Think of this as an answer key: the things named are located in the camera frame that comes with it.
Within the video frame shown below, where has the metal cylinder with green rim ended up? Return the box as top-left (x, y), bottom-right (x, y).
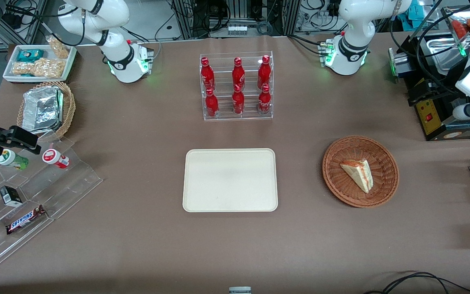
top-left (388, 48), bottom-right (413, 84)

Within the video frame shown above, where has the green labelled drink cup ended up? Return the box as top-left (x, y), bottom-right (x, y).
top-left (0, 149), bottom-right (29, 171)

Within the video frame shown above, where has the Snickers chocolate bar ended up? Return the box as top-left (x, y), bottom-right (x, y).
top-left (6, 205), bottom-right (47, 235)

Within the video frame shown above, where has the brown wicker basket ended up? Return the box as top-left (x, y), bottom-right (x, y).
top-left (322, 136), bottom-right (399, 208)

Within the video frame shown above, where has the steel pan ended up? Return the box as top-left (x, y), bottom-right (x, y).
top-left (421, 36), bottom-right (470, 77)

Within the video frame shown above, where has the triangular sandwich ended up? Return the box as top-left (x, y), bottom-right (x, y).
top-left (340, 159), bottom-right (374, 194)

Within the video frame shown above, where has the small black carton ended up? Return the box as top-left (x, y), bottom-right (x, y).
top-left (0, 186), bottom-right (23, 207)

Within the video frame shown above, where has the small clear peanut bag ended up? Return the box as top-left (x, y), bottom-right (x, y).
top-left (46, 36), bottom-right (71, 59)

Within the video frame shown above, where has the clear acrylic bottle rack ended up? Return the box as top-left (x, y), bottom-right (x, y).
top-left (200, 51), bottom-right (273, 121)

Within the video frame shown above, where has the red cola bottle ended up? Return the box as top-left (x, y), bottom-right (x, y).
top-left (200, 57), bottom-right (215, 91)
top-left (232, 84), bottom-right (245, 116)
top-left (205, 88), bottom-right (219, 118)
top-left (258, 84), bottom-right (272, 115)
top-left (232, 57), bottom-right (246, 88)
top-left (257, 55), bottom-right (271, 88)

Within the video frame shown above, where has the orange fried food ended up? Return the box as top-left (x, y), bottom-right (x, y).
top-left (450, 17), bottom-right (470, 40)

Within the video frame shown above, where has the white rectangular snack tray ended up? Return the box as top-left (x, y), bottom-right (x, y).
top-left (2, 44), bottom-right (77, 83)

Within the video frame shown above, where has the light wicker basket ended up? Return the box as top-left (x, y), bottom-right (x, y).
top-left (17, 81), bottom-right (76, 142)

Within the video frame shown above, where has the cream plastic tray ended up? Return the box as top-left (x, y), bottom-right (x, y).
top-left (182, 148), bottom-right (279, 213)

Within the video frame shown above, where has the clear acrylic stepped display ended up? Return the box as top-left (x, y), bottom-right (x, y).
top-left (0, 137), bottom-right (103, 276)

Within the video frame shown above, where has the black floor cable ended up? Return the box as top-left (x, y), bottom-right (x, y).
top-left (364, 272), bottom-right (470, 294)

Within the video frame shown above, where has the silver foil package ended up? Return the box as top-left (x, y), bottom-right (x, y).
top-left (22, 86), bottom-right (64, 134)

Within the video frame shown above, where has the large clear nut bag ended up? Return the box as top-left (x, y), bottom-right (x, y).
top-left (12, 58), bottom-right (65, 78)

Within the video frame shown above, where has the red labelled drink cup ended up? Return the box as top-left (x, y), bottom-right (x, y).
top-left (42, 149), bottom-right (71, 169)

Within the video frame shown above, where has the aluminium frame rack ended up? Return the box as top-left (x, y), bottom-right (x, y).
top-left (172, 0), bottom-right (301, 40)

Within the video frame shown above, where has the teal snack packet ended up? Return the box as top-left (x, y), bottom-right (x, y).
top-left (17, 49), bottom-right (44, 63)

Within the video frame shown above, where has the black food warmer cabinet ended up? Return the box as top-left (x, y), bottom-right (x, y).
top-left (388, 0), bottom-right (470, 142)

